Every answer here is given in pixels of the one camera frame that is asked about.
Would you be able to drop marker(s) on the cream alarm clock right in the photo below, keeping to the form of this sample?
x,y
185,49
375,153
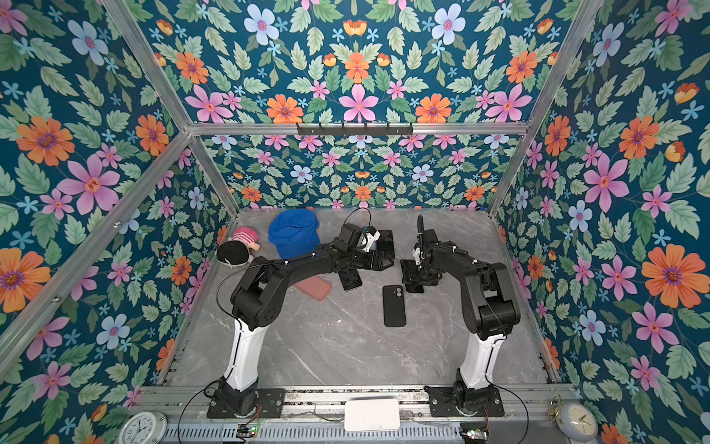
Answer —
x,y
574,420

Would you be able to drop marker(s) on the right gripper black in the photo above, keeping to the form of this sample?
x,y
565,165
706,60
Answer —
x,y
410,275

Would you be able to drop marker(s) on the black phone case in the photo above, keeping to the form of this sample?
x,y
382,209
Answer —
x,y
394,308

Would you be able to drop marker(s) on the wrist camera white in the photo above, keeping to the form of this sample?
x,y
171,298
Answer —
x,y
417,255
369,238

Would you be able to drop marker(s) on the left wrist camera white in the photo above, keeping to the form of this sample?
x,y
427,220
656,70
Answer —
x,y
369,238

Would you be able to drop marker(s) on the black phone beside blue case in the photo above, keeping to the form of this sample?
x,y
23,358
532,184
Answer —
x,y
387,238

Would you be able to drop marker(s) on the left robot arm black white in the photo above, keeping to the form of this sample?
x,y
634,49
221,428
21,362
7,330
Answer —
x,y
257,301

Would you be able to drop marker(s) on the black hook bar on frame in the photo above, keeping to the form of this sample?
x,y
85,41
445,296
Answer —
x,y
346,130

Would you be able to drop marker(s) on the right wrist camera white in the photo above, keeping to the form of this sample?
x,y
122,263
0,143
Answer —
x,y
417,255

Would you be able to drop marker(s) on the black phone left middle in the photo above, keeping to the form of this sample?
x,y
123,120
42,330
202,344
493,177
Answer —
x,y
350,279

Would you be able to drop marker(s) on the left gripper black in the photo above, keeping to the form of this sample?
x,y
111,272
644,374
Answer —
x,y
377,263

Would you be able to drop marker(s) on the white round clock left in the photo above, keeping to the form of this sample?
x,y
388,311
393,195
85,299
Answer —
x,y
144,428

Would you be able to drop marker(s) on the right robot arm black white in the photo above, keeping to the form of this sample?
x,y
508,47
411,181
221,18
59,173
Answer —
x,y
490,313

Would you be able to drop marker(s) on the pink phone case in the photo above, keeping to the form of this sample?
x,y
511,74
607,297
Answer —
x,y
315,287

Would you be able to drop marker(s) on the plush doll pink hat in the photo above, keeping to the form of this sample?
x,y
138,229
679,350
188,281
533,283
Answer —
x,y
238,250

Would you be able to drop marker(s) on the white box on rail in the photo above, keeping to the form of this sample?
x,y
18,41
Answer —
x,y
372,415

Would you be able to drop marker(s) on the blue baseball cap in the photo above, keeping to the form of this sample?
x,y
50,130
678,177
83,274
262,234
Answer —
x,y
294,233

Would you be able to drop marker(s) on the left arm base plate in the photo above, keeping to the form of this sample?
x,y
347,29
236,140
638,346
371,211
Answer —
x,y
247,404

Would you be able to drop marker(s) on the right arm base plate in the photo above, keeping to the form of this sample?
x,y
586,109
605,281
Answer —
x,y
459,401

